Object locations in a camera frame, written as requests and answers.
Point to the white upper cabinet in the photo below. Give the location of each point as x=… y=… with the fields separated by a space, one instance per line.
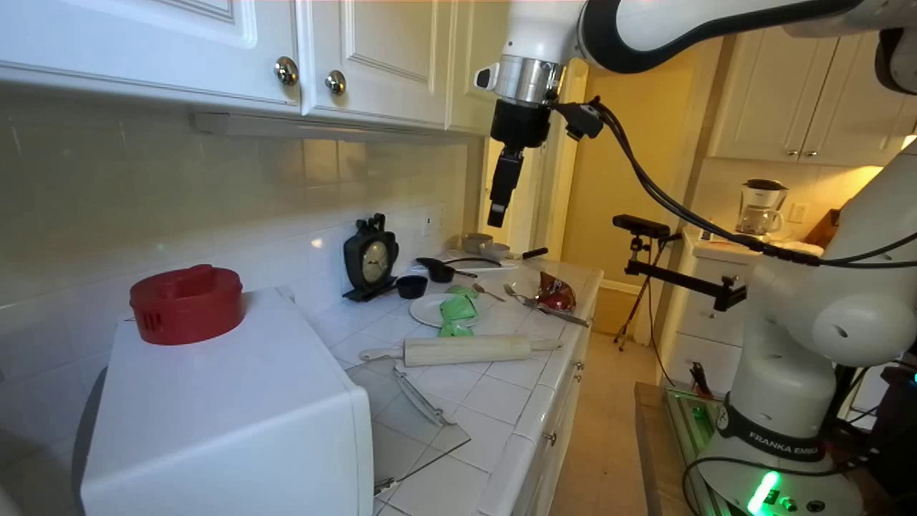
x=405 y=62

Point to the green plastic bag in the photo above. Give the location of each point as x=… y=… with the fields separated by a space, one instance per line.
x=456 y=313

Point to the brass cabinet knob right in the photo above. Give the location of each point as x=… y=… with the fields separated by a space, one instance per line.
x=335 y=82

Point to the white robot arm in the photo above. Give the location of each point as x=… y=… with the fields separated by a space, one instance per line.
x=808 y=313

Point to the brass cabinet knob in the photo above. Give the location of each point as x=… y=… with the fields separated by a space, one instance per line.
x=287 y=69
x=335 y=82

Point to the white background cabinets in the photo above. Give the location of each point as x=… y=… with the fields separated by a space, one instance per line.
x=808 y=102

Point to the red and silver utensil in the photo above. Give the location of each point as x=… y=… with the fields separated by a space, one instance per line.
x=550 y=300

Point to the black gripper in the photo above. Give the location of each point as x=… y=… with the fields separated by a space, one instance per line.
x=516 y=129

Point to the black measuring cup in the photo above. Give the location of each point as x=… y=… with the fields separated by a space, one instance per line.
x=410 y=286

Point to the black measuring scoop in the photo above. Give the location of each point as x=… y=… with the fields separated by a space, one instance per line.
x=438 y=271

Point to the red round container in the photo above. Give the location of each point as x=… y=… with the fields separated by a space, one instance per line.
x=186 y=306

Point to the glass blender on counter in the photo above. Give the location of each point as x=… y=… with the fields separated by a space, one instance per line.
x=759 y=201

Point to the brass cabinet knob left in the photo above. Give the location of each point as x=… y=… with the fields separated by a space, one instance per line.
x=287 y=69

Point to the wooden rolling pin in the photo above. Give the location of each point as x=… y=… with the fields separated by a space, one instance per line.
x=461 y=350

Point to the white toaster oven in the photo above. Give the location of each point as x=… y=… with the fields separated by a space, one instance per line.
x=254 y=422

